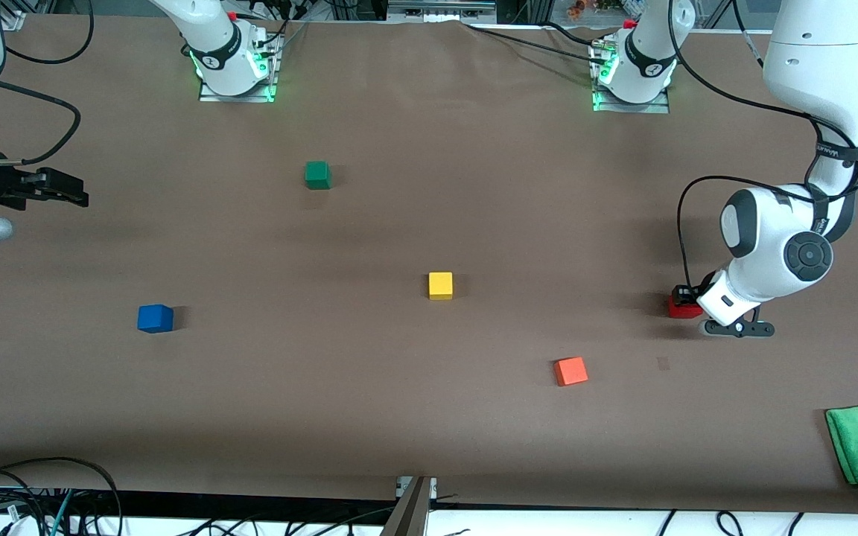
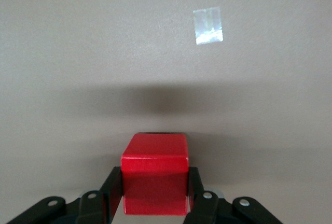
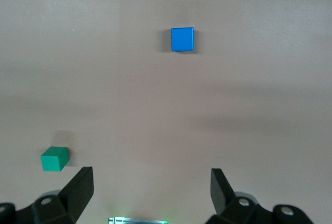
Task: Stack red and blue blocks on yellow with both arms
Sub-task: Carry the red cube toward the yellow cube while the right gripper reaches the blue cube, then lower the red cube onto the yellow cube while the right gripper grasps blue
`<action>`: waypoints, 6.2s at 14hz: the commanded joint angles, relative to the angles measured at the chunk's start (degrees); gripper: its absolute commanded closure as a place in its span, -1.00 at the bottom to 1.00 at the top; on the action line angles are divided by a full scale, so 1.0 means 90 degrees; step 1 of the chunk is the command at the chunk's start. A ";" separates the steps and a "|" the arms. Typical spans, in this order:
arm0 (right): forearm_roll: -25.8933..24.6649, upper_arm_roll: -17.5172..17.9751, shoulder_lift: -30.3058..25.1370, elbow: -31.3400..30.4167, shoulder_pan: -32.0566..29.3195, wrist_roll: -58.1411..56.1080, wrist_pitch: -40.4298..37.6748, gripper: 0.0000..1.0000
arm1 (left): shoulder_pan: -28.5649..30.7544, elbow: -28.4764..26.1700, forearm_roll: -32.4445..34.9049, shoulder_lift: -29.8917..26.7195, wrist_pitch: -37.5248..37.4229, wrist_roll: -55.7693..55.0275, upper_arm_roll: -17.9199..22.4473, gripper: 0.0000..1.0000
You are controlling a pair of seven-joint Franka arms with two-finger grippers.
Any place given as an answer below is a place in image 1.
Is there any blue wooden cube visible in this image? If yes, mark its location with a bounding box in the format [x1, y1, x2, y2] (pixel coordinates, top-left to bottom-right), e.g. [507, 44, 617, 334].
[137, 304, 174, 334]

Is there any orange wooden cube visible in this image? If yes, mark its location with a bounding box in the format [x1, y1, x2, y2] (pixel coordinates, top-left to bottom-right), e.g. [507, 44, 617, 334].
[554, 357, 589, 387]

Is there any brown paper table cover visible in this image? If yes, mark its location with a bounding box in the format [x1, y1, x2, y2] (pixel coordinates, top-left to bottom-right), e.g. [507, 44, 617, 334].
[0, 13, 858, 514]

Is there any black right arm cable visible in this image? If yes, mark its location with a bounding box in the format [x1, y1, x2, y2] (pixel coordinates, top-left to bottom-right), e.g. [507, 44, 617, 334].
[0, 0, 95, 166]

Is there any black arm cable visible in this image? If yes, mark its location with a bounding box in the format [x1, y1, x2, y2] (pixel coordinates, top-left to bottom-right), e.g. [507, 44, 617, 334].
[0, 0, 95, 166]
[667, 0, 858, 291]

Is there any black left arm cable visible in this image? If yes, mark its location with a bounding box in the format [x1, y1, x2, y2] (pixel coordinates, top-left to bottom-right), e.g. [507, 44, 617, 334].
[667, 0, 858, 291]

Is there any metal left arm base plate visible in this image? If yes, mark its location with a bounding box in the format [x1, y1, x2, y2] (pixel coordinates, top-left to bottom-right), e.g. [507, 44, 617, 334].
[591, 41, 670, 114]

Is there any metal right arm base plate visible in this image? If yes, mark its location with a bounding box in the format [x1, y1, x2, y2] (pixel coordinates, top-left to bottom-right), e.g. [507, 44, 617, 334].
[198, 33, 281, 103]

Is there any black looped cable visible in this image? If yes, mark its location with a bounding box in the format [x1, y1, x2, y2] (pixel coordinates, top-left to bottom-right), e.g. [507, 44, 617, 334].
[0, 456, 124, 536]

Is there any black base power cable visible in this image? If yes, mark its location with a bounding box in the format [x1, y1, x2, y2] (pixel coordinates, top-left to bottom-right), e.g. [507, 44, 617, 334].
[463, 22, 608, 64]

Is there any teal cable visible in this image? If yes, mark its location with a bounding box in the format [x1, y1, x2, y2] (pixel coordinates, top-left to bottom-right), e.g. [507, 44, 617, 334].
[48, 490, 74, 536]

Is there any aluminium profile bracket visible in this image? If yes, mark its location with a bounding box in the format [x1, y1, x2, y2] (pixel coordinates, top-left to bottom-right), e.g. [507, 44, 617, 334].
[381, 476, 437, 536]

